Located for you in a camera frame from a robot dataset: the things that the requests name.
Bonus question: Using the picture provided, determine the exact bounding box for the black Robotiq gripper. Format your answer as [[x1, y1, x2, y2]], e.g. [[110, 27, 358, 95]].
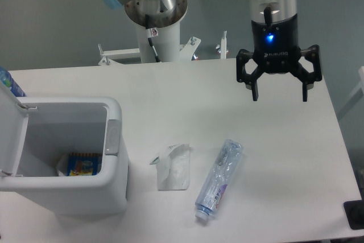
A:
[[236, 15, 322, 102]]

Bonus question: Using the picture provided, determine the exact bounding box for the clear crushed plastic bottle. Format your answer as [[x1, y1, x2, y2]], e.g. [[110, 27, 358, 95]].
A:
[[195, 139, 243, 223]]

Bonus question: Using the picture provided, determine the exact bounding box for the clear plastic bag wrapper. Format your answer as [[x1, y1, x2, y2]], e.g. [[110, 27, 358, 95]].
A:
[[149, 143, 190, 191]]

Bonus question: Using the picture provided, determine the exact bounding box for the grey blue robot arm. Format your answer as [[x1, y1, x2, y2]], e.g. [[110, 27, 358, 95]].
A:
[[103, 0, 322, 100]]

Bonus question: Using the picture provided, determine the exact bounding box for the white trash can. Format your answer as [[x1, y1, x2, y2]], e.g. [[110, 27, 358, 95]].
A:
[[1, 97, 129, 215]]

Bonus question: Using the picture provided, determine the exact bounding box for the white trash can lid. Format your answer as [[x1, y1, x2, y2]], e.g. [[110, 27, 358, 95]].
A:
[[1, 84, 28, 176]]

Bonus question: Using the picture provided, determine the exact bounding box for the black device at table edge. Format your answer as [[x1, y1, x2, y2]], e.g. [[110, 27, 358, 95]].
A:
[[344, 200, 363, 230]]

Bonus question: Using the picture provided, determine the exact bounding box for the colourful snack packet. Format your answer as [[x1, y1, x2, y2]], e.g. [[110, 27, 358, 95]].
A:
[[67, 153, 102, 176]]

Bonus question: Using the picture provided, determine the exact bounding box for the blue bottle behind bin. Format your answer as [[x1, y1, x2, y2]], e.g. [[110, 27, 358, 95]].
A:
[[0, 67, 27, 97]]

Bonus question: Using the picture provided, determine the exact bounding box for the white frame at right edge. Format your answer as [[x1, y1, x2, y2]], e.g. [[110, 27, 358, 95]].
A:
[[337, 66, 363, 121]]

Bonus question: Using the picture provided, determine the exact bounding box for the white middle floor bracket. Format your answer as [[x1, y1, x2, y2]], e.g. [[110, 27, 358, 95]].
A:
[[179, 36, 201, 61]]

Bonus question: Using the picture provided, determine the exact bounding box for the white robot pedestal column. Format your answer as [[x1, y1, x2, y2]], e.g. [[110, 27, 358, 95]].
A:
[[135, 22, 180, 63]]

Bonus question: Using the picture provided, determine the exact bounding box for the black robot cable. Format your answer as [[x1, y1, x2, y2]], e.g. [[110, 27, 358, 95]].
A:
[[144, 14, 162, 63]]

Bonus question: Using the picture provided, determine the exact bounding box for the white left floor bracket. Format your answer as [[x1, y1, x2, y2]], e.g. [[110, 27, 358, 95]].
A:
[[98, 44, 141, 66]]

